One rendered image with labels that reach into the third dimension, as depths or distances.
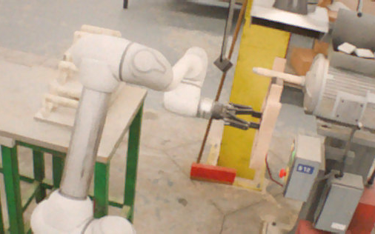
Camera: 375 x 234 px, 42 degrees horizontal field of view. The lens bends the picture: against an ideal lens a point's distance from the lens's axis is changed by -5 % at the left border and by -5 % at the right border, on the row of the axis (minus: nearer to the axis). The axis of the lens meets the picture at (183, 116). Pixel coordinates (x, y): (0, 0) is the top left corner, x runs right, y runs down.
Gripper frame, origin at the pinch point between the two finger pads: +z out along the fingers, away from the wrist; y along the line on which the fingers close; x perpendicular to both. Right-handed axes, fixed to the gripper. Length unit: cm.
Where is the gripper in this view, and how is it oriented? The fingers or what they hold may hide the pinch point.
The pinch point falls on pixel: (259, 121)
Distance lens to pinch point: 212.9
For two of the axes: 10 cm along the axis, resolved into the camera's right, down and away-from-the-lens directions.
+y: -2.3, 5.9, -7.7
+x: 1.1, -7.7, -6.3
